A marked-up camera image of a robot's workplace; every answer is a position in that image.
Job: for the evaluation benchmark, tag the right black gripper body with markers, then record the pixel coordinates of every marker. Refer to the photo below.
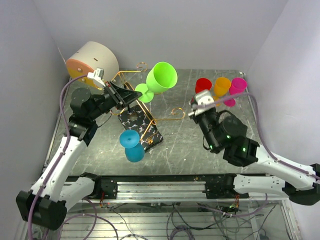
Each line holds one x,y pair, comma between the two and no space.
206,121

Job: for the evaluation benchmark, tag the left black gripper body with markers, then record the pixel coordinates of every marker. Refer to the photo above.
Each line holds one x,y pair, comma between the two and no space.
110,98

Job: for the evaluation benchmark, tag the red plastic wine glass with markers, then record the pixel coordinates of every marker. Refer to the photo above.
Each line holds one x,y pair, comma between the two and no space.
202,84

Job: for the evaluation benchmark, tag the orange plastic wine glass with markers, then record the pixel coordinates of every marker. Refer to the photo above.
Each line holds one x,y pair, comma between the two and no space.
221,87

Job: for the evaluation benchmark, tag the green plastic wine glass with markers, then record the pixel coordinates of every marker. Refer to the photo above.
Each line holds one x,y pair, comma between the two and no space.
162,77

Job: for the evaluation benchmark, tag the magenta plastic wine glass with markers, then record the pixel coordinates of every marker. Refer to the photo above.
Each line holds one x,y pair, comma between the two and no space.
238,85

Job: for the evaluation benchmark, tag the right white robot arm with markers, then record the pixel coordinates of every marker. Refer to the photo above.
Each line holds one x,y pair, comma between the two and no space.
283,177

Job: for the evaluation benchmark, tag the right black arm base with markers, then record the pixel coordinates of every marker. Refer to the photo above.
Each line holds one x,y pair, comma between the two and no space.
221,186

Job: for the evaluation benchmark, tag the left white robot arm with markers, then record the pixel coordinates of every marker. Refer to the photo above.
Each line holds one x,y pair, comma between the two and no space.
81,127

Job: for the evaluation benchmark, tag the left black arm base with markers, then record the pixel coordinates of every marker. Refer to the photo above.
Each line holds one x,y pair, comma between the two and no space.
103,188

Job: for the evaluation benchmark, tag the blue plastic wine glass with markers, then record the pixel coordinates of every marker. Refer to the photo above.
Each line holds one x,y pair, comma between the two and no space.
130,140

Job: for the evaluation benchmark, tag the round beige drawer cabinet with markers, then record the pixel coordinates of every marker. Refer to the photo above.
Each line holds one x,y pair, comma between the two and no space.
89,57

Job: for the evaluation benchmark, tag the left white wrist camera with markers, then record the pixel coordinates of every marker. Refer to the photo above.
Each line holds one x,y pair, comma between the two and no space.
97,78

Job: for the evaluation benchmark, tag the gold wire wine glass rack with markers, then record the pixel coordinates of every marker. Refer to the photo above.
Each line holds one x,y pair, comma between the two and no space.
139,118

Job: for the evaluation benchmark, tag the aluminium rail frame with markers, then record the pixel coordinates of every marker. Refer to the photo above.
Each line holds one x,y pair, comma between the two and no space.
133,191

